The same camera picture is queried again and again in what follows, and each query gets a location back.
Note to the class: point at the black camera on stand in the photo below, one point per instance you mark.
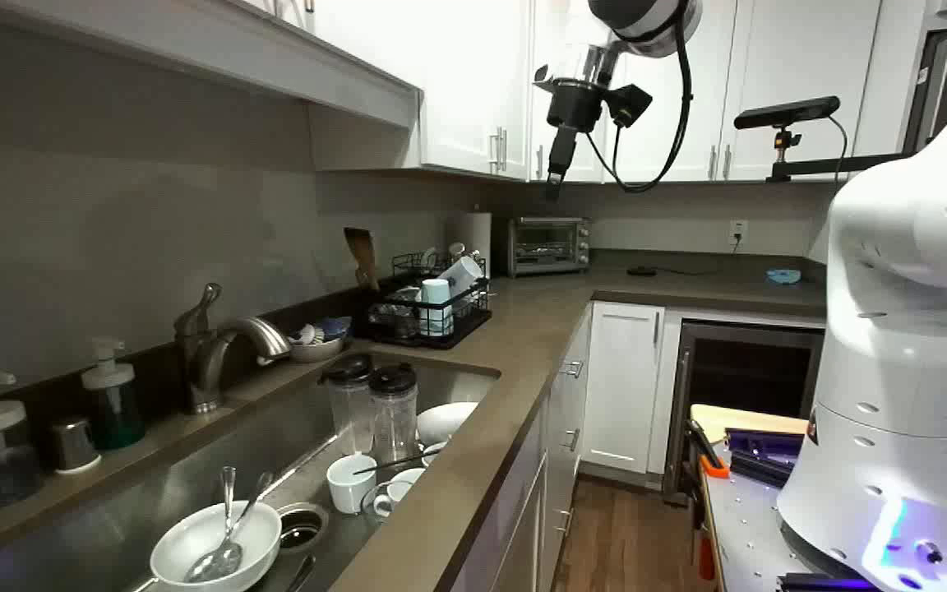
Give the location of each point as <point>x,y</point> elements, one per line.
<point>788,113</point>

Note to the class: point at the small blue dish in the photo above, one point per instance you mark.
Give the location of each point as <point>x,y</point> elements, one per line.
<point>783,277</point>

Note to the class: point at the small black flat object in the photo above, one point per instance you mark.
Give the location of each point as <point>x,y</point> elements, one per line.
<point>640,271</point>

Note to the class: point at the white corner upper cabinets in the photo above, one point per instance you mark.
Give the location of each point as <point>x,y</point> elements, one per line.
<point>473,76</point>

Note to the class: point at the white container in rack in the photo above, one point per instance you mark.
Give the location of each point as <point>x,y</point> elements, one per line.
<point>434,299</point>

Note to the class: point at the yellow wooden board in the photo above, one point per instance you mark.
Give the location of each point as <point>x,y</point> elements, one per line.
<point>736,419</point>

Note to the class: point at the metal fork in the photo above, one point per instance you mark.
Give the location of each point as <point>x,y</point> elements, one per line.
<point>229,495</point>

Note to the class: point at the grey robot cart top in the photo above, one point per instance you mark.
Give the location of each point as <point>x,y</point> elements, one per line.
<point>747,538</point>

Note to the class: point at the white cabinet door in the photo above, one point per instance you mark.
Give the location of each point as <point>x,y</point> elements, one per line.
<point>623,383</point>

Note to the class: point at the white bowl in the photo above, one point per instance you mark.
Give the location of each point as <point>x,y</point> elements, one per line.
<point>181,543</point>

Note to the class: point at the clear bottle black lid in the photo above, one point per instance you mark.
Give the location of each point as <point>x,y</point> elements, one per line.
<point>394,411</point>
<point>346,406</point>

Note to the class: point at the white wall outlet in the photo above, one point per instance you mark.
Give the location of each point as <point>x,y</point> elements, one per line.
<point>736,232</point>

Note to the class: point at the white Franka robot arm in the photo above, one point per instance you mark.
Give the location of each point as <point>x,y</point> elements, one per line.
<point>913,331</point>

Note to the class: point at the chrome kitchen faucet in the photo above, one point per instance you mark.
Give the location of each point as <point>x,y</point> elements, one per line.
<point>235,331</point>

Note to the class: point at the metal spoon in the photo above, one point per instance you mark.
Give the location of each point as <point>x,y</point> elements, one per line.
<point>216,561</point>

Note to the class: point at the silver toaster oven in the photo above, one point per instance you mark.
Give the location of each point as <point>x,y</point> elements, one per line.
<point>544,245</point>

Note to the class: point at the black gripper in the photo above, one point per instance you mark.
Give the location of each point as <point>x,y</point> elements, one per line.
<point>572,108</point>

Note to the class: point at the white upper cabinet over sink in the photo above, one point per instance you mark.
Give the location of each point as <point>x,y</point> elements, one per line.
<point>276,68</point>

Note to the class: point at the soap dish with sponge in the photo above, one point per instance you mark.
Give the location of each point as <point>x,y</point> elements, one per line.
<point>312,349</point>

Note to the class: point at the white sink base cabinet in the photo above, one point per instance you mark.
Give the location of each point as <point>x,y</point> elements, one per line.
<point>559,438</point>

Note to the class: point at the small white cup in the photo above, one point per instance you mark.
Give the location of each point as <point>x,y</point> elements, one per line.
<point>398,482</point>

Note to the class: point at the black dish rack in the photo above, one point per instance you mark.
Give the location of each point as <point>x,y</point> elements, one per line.
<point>464,326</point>

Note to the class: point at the stainless steel sink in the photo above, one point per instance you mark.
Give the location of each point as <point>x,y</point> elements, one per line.
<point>220,450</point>

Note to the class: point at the black purple device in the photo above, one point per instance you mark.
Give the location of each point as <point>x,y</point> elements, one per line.
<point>763,454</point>

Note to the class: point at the white tilted plate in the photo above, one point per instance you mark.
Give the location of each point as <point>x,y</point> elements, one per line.
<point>445,419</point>

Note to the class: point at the white mug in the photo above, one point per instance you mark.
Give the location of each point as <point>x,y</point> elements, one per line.
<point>346,488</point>

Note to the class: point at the small metal cup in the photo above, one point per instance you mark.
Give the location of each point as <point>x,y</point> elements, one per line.
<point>72,447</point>

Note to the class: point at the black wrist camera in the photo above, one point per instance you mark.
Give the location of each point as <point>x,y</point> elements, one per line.
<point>626,102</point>

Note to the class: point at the green soap dispenser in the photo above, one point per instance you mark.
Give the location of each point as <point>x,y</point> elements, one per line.
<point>114,379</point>

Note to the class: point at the sink drain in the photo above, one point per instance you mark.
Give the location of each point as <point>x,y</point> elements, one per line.
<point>299,535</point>

